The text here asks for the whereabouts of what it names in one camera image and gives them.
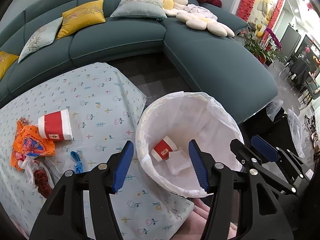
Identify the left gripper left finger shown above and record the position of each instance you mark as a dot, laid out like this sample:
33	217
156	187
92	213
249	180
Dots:
62	216

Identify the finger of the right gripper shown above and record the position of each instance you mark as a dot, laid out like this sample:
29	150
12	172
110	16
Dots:
265	149
242	154

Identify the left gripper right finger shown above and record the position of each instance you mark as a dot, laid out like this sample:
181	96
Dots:
259	216

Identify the white paper towel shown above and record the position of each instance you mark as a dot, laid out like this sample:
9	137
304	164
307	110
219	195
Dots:
177	162

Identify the red white paper cup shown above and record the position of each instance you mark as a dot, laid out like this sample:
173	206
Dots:
161	151
55	126

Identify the orange plastic snack wrapper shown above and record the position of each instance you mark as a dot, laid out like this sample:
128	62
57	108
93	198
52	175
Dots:
29	143

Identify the white glove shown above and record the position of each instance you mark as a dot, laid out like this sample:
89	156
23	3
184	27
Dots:
30	165

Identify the white lined trash bin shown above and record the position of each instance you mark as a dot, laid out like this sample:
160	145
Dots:
184	116

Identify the pink hair scrunchie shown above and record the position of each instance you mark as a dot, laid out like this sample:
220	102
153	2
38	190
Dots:
42	183

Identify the pink fluffy blanket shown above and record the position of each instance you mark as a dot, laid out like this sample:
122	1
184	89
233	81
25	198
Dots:
197	223

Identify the potted orchid plant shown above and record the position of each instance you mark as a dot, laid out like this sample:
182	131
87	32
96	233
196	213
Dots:
263	44

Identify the daisy flower pillow lower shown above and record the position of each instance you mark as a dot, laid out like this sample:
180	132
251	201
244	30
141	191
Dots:
200	18

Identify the yellow cushion left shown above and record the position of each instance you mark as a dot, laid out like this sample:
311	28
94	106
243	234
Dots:
6	60

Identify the yellow cushion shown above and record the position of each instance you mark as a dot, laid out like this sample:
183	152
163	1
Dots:
6	60
84	15

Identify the grey green cushion left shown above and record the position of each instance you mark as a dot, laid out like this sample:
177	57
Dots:
43	37

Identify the grey green cushion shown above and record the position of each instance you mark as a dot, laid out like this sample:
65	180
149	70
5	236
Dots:
43	37
139	9

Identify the grey green cushion right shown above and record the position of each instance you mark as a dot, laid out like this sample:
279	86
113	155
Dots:
139	9

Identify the dark green sectional sofa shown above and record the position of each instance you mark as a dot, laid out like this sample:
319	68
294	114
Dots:
218	66

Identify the yellow cushion centre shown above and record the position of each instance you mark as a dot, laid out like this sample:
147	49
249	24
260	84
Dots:
84	15

